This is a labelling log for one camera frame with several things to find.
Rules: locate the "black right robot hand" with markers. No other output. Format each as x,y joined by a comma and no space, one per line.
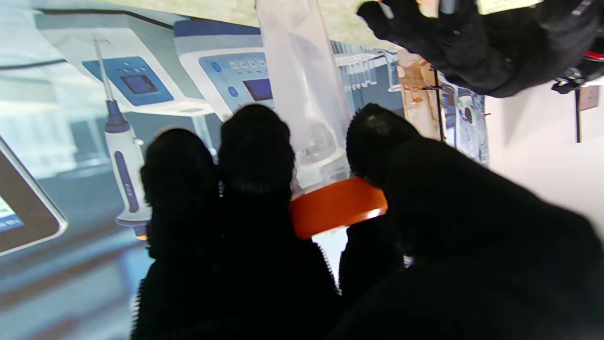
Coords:
424,245

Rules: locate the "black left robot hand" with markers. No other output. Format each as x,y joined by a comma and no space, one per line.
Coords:
481,42

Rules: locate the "orange tube cap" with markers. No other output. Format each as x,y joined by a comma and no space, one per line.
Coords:
337,205

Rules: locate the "clear plastic test tube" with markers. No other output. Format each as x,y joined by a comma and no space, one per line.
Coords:
306,94

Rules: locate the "printed laboratory backdrop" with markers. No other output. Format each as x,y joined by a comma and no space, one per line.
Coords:
118,118

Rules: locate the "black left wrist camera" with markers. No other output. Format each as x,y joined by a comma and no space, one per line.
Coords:
573,78

